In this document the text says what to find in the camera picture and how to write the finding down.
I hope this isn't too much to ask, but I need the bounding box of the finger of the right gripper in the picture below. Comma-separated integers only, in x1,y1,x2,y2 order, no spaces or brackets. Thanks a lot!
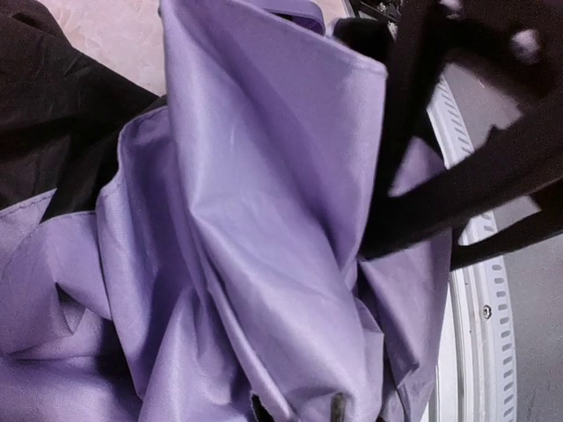
334,1,464,145
360,109,562,259

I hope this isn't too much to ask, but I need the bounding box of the lilac folding umbrella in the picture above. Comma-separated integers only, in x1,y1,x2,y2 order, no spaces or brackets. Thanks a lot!
1,1,451,421

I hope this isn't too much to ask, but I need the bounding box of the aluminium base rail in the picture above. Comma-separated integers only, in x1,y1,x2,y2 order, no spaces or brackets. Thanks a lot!
421,76,517,421

